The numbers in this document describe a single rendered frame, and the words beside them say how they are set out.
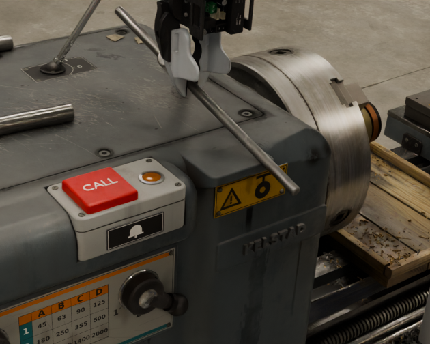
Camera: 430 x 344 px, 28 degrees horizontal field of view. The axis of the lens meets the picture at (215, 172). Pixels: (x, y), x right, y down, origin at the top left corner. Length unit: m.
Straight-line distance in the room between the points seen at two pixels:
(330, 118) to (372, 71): 3.26
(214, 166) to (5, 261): 0.26
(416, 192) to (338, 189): 0.45
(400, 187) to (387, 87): 2.65
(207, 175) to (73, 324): 0.23
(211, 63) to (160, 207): 0.21
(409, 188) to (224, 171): 0.81
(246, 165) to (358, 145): 0.34
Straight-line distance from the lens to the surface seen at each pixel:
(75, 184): 0.91
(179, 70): 1.02
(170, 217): 0.94
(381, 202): 1.66
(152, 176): 0.94
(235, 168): 0.97
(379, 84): 4.38
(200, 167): 0.97
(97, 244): 0.90
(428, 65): 4.70
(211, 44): 1.03
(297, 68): 1.29
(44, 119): 1.04
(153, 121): 1.06
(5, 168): 0.97
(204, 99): 1.03
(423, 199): 1.69
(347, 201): 1.30
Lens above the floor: 1.74
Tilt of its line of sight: 30 degrees down
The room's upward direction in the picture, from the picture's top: 4 degrees clockwise
